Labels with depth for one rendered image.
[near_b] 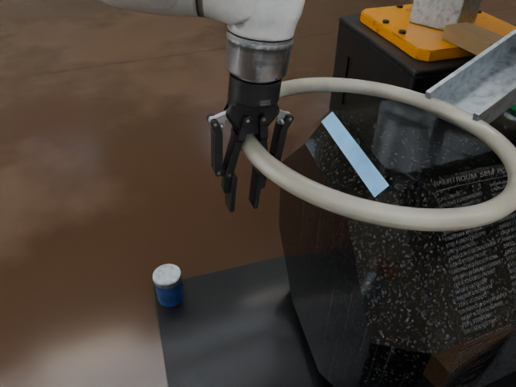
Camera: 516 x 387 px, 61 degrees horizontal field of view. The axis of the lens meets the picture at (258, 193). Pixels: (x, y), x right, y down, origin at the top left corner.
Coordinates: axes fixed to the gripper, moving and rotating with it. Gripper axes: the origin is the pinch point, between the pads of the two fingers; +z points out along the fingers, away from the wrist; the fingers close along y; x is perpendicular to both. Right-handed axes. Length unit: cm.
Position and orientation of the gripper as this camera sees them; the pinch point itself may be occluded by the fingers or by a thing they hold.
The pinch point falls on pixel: (243, 190)
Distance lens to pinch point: 73.8
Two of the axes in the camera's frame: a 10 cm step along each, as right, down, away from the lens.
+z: -1.1, 8.1, 5.8
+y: 9.3, -1.2, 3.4
